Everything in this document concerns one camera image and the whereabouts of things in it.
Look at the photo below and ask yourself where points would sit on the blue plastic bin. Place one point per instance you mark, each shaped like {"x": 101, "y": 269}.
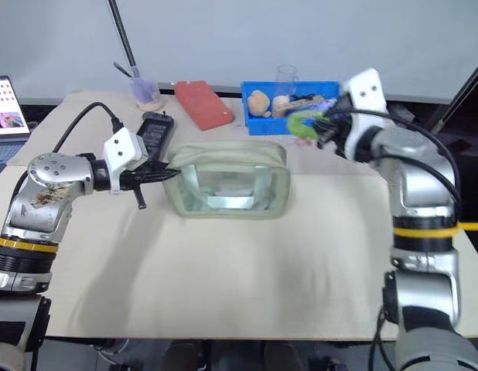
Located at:
{"x": 258, "y": 125}

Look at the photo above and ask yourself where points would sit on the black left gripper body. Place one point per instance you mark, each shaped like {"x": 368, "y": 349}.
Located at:
{"x": 136, "y": 175}

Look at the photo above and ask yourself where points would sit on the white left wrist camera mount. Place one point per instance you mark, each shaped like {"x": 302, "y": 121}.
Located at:
{"x": 123, "y": 148}

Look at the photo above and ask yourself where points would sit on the open laptop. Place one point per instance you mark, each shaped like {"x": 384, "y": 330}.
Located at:
{"x": 5, "y": 112}

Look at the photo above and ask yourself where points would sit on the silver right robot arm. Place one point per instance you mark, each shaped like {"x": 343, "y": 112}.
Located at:
{"x": 420, "y": 185}

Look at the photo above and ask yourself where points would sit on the green clear-window zip pouch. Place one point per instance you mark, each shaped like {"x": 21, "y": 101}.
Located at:
{"x": 227, "y": 181}

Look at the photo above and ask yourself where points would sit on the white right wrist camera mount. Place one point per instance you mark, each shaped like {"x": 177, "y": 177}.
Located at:
{"x": 366, "y": 92}

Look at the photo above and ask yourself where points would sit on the beige plush toy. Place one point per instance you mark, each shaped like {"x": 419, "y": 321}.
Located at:
{"x": 280, "y": 106}

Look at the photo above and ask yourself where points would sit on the round wooden coaster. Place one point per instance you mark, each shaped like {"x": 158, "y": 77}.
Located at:
{"x": 152, "y": 106}

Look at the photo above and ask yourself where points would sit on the black power adapter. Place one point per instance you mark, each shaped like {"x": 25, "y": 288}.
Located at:
{"x": 156, "y": 133}

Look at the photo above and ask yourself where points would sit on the clear cup with purple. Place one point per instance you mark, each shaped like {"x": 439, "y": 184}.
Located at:
{"x": 144, "y": 90}

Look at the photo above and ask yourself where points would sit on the dark rounded shape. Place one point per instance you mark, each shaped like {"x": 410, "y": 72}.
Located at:
{"x": 185, "y": 355}

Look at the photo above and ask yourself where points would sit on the tan plush toy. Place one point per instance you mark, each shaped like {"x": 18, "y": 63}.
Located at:
{"x": 258, "y": 102}

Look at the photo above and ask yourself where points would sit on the black slanted stand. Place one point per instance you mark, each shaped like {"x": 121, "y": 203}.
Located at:
{"x": 463, "y": 92}

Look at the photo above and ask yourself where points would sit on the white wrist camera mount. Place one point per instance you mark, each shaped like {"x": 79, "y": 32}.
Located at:
{"x": 123, "y": 148}
{"x": 366, "y": 92}

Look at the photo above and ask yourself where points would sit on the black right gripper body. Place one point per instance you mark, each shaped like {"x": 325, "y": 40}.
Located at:
{"x": 341, "y": 123}

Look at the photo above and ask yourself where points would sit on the black slanted pole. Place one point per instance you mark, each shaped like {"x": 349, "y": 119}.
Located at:
{"x": 125, "y": 38}

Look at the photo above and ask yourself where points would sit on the beige tablecloth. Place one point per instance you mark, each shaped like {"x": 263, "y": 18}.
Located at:
{"x": 223, "y": 270}

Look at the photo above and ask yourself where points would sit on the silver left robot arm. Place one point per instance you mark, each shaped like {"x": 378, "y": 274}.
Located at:
{"x": 49, "y": 181}

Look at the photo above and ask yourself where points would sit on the multicoloured small toy pile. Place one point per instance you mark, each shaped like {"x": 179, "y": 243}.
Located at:
{"x": 312, "y": 102}

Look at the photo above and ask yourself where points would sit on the red brick-shaped block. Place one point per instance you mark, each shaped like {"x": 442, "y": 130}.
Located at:
{"x": 202, "y": 104}

